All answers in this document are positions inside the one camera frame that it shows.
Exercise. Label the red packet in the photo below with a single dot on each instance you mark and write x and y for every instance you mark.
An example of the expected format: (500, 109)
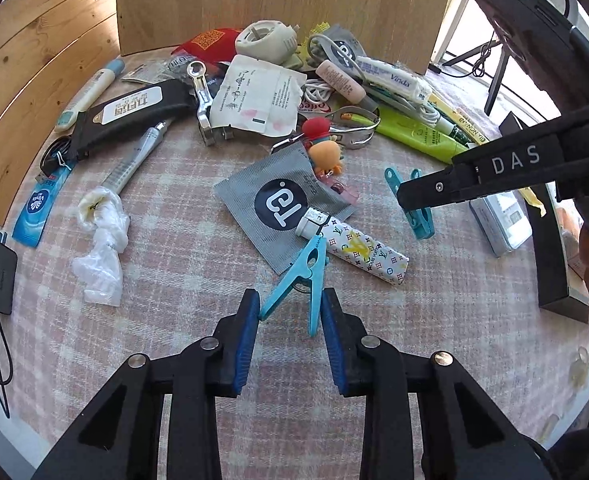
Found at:
(207, 42)

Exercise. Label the black wet wipes pack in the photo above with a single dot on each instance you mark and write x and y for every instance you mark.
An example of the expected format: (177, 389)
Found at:
(129, 112)

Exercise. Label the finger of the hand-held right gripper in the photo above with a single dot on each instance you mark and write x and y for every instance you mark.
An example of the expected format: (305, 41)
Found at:
(474, 175)

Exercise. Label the dark green printed tube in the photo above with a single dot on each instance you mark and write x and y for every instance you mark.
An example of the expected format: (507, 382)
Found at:
(457, 132)

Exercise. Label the black tripod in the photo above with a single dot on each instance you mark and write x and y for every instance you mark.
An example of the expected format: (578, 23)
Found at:
(496, 85)

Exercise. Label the white rectangular box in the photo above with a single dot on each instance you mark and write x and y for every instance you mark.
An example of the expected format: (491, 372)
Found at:
(504, 225)

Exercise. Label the blue sachet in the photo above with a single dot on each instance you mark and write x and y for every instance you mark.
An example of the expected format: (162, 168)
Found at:
(37, 210)

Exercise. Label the white tissue pack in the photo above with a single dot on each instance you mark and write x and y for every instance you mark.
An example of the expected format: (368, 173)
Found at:
(394, 77)

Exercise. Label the yellow and white packet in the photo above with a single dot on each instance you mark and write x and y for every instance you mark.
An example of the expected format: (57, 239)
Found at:
(467, 122)

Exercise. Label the white patterned tube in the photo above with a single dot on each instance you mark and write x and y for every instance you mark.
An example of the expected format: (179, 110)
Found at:
(359, 252)

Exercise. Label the black container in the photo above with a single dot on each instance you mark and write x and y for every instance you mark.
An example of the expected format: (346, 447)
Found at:
(549, 260)

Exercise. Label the metal can opener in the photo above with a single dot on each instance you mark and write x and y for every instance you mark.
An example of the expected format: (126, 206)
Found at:
(202, 95)

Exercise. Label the black binder clip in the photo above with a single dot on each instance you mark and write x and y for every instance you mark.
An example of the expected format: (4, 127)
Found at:
(54, 157)

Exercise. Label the teal clothespin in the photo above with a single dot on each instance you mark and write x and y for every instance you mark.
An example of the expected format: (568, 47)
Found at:
(419, 220)

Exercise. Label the white and blue pen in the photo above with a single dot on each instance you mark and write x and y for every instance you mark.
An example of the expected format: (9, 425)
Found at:
(87, 97)

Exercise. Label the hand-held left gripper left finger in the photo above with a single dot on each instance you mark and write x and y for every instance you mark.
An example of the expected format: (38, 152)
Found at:
(247, 340)

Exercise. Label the silver tube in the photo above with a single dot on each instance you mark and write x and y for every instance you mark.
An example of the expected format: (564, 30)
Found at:
(134, 157)

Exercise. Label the white round plastic holder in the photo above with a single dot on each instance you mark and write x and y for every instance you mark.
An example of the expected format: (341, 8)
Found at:
(267, 40)

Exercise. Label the white paper packet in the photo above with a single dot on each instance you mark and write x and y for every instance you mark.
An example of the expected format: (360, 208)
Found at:
(254, 92)

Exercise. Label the light blue clothespin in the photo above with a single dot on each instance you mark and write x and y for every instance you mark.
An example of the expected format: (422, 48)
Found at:
(302, 275)

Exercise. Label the orange toy figure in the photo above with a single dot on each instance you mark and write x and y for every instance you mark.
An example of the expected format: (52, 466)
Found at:
(324, 152)

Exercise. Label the crumpled white plastic wrap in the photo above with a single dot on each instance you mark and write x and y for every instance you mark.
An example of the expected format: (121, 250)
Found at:
(104, 240)

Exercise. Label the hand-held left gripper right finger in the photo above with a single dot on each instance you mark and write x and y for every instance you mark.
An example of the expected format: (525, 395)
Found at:
(335, 345)

